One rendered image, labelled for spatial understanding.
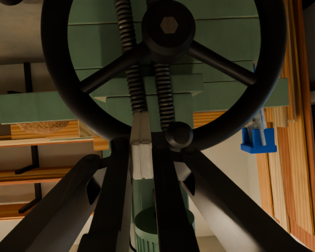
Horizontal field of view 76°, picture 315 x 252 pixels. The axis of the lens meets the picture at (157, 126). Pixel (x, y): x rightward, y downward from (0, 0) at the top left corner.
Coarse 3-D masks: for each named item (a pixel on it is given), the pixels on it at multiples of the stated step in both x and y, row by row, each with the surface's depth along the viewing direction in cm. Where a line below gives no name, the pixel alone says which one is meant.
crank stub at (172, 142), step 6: (168, 126) 19; (174, 126) 18; (180, 126) 18; (186, 126) 18; (168, 132) 18; (174, 132) 18; (180, 132) 18; (186, 132) 18; (192, 132) 18; (168, 138) 18; (174, 138) 18; (180, 138) 18; (186, 138) 18; (192, 138) 18; (174, 144) 18; (180, 144) 18; (186, 144) 18
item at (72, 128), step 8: (200, 112) 58; (208, 112) 58; (216, 112) 58; (200, 120) 58; (208, 120) 58; (16, 128) 56; (64, 128) 56; (72, 128) 56; (16, 136) 56; (24, 136) 56; (32, 136) 56; (40, 136) 56; (48, 136) 56
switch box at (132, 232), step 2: (130, 224) 86; (132, 224) 86; (130, 226) 86; (132, 226) 86; (130, 228) 86; (132, 228) 87; (130, 230) 86; (132, 230) 87; (130, 232) 87; (132, 232) 87; (130, 234) 87; (132, 234) 87; (130, 236) 87; (132, 236) 87; (130, 238) 87; (132, 238) 87; (134, 238) 87; (132, 240) 87; (134, 240) 87; (132, 242) 87; (134, 242) 87; (132, 244) 87; (134, 244) 87; (132, 246) 87; (134, 246) 87; (130, 250) 87
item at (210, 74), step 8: (176, 64) 42; (184, 64) 42; (192, 64) 42; (200, 64) 42; (240, 64) 42; (248, 64) 42; (80, 72) 41; (88, 72) 41; (144, 72) 41; (176, 72) 42; (184, 72) 42; (192, 72) 42; (200, 72) 42; (208, 72) 42; (216, 72) 42; (80, 80) 41; (208, 80) 42; (216, 80) 42; (224, 80) 42; (232, 80) 43
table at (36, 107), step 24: (0, 96) 40; (24, 96) 40; (48, 96) 41; (96, 96) 32; (192, 96) 42; (216, 96) 42; (0, 120) 40; (24, 120) 41; (48, 120) 41; (72, 120) 54
